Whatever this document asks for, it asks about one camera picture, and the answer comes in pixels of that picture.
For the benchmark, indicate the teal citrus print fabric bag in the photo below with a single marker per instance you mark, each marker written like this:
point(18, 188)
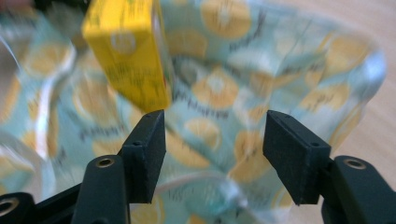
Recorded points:
point(264, 77)

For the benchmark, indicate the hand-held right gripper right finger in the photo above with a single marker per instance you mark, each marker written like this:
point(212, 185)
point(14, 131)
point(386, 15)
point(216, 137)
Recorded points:
point(295, 158)

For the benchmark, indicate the yellow carton box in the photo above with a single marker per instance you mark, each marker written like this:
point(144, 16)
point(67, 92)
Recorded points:
point(130, 59)

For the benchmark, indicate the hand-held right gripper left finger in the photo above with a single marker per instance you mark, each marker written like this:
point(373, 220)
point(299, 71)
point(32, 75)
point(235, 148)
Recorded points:
point(144, 161)

